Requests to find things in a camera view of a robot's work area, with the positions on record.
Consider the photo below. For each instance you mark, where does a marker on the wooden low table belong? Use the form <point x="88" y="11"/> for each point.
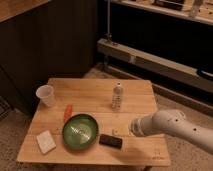
<point x="94" y="97"/>

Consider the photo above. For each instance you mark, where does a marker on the black rectangular phone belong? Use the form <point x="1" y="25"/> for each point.
<point x="111" y="141"/>

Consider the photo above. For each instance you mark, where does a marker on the metal vertical pole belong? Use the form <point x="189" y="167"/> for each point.
<point x="108" y="21"/>

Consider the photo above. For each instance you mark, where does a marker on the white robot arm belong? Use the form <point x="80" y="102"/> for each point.
<point x="172" y="122"/>

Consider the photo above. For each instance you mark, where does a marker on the yellowish gripper finger tip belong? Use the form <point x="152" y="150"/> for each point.
<point x="116" y="132"/>

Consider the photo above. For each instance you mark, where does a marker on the long wooden bench beam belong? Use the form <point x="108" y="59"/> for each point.
<point x="167" y="68"/>

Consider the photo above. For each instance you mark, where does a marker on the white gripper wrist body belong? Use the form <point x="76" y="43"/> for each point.
<point x="136" y="127"/>

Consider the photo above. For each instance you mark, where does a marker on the upper wooden shelf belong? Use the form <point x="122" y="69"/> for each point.
<point x="194" y="10"/>

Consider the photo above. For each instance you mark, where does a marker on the translucent plastic cup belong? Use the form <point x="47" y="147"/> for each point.
<point x="46" y="94"/>

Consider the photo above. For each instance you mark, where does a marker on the dark wooden cabinet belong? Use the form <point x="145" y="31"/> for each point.
<point x="57" y="39"/>

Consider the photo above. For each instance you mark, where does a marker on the clear plastic water bottle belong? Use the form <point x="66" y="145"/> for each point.
<point x="117" y="96"/>

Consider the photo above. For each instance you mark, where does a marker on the orange carrot toy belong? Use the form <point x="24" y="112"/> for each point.
<point x="68" y="112"/>

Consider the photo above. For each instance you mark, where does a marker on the white sponge block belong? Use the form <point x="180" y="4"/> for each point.
<point x="45" y="142"/>

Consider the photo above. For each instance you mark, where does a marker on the green bowl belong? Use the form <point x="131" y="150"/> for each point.
<point x="80" y="132"/>

